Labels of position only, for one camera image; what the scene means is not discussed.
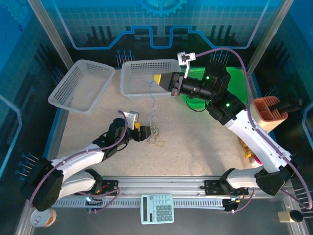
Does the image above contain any thin blue cable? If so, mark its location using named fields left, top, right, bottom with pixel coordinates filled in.
left=143, top=71, right=158, bottom=119
left=150, top=123, right=163, bottom=140

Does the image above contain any thin yellow cable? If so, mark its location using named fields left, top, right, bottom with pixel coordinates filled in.
left=146, top=136, right=166, bottom=148
left=149, top=123, right=163, bottom=141

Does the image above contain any white perforated plastic basket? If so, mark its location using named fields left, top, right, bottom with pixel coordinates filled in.
left=47, top=59, right=115, bottom=116
left=120, top=59, right=183, bottom=100

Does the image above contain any green perforated plastic basket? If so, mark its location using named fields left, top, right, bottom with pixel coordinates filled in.
left=181, top=66, right=250, bottom=113

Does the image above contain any light blue calculator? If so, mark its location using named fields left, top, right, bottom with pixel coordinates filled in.
left=140, top=193, right=175, bottom=225

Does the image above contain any beige terracotta utensil holder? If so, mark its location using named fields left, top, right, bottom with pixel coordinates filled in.
left=253, top=95, right=289, bottom=135

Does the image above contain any yellow snack bag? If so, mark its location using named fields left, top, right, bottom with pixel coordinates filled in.
left=238, top=138, right=253, bottom=159

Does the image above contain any white cup with pink lid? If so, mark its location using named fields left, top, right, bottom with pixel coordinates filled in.
left=251, top=155, right=264, bottom=169

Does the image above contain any beige roll with black cap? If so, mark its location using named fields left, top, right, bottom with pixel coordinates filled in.
left=277, top=209, right=304, bottom=223

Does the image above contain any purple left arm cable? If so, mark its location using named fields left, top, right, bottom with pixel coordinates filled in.
left=28, top=110, right=129, bottom=213

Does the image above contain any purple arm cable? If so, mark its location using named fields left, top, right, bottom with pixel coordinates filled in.
left=28, top=110, right=129, bottom=213
left=195, top=47, right=313, bottom=213

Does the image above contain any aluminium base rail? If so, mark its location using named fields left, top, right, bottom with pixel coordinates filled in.
left=101, top=175, right=257, bottom=196

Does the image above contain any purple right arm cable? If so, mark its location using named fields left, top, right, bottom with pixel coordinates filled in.
left=195, top=47, right=313, bottom=213

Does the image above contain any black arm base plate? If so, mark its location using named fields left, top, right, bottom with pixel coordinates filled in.
left=101, top=180, right=120, bottom=196
left=203, top=180, right=222, bottom=196

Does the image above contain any white slotted cable duct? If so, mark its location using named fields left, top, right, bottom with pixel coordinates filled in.
left=56, top=197, right=227, bottom=210

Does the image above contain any aluminium frame post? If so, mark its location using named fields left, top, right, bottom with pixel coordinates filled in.
left=246, top=0, right=294, bottom=75
left=27, top=0, right=75, bottom=71

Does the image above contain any black tool handle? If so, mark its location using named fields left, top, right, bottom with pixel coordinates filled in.
left=268, top=97, right=304, bottom=116

